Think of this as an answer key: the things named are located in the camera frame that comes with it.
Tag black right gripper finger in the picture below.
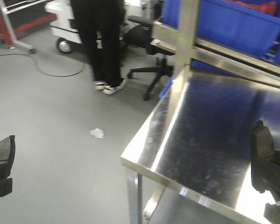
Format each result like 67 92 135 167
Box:
251 151 280 201
264 201 280 224

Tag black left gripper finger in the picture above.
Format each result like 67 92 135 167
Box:
0 178 13 197
0 161 13 180

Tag grey brake pad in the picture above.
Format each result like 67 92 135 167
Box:
249 120 276 194
0 135 15 164

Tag stainless steel shelf rack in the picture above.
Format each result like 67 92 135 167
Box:
121 0 280 224

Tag crumpled white paper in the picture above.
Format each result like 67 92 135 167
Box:
89 128 105 139

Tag left blue plastic bin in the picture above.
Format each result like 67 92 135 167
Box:
162 0 280 59

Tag white wheeled machine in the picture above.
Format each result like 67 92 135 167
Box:
45 0 81 54

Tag red plastic bags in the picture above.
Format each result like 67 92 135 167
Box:
231 0 277 15

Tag person in black trousers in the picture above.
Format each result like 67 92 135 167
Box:
70 0 126 95

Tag black floor cable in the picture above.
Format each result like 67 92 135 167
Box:
0 53 87 77

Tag red metal frame cart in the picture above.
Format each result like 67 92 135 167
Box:
0 0 56 54

